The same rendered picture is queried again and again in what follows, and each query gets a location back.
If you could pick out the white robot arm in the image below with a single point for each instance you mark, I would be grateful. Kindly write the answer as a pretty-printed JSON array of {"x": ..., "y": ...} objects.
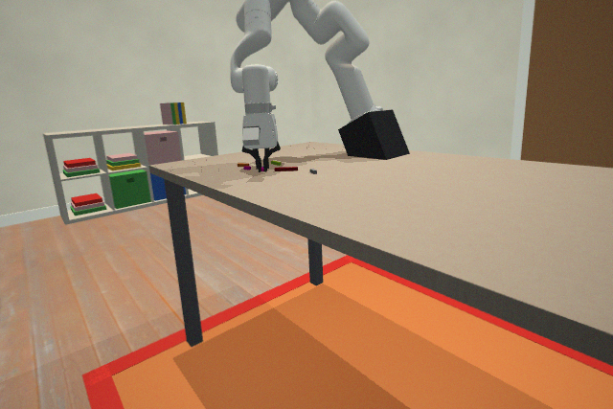
[{"x": 256, "y": 81}]

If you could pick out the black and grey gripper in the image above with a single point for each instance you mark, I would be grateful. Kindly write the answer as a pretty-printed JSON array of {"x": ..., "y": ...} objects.
[{"x": 268, "y": 139}]

